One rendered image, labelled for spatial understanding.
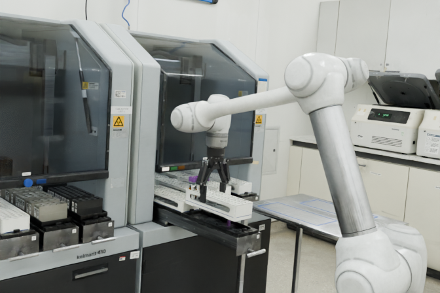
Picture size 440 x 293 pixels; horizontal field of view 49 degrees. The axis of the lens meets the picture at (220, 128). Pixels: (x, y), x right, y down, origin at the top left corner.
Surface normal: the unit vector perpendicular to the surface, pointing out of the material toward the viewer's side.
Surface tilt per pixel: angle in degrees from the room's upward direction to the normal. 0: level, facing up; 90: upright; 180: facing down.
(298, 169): 90
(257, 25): 90
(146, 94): 90
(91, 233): 90
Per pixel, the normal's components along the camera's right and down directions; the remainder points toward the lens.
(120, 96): 0.69, 0.12
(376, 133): -0.75, 0.02
